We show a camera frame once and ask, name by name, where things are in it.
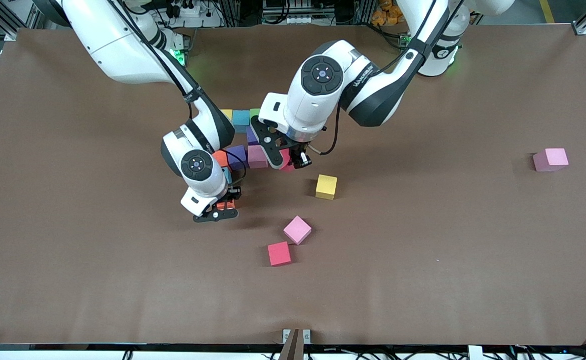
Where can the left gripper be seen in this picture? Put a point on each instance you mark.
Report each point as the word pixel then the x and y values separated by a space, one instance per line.
pixel 299 152

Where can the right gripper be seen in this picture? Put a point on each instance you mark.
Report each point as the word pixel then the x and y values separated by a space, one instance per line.
pixel 233 193

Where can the orange foam cube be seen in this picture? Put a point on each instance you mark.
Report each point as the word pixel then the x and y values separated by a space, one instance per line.
pixel 220 158
pixel 225 205

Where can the red foam cube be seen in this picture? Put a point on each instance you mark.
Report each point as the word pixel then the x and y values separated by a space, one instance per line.
pixel 278 253
pixel 286 164

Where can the cyan foam cube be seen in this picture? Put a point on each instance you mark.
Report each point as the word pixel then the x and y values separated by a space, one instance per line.
pixel 240 120
pixel 227 175

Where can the purple foam cube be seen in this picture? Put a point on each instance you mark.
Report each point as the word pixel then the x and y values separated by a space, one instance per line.
pixel 236 156
pixel 250 137

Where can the pink foam cube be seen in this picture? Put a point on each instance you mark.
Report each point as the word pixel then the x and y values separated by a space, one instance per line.
pixel 297 230
pixel 257 157

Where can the green foam cube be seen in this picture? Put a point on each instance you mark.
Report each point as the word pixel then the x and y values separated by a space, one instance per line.
pixel 253 114

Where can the yellow foam cube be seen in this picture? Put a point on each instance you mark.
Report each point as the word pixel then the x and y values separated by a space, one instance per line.
pixel 326 187
pixel 227 114

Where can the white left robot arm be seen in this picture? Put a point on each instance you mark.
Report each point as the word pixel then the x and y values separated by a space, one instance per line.
pixel 323 90

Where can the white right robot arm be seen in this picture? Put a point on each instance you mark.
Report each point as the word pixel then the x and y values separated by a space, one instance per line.
pixel 197 165

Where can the white power strip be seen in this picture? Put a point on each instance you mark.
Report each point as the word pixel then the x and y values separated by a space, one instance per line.
pixel 192 10
pixel 298 15

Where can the pile of orange packets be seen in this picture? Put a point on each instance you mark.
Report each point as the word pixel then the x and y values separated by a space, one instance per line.
pixel 388 15

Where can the pale mauve foam cube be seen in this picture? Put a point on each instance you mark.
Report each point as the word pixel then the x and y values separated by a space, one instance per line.
pixel 550 160

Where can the small white box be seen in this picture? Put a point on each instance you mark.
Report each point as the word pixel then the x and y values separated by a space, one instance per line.
pixel 475 353

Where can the small metal bracket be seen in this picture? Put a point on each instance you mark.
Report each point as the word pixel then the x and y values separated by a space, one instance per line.
pixel 305 336

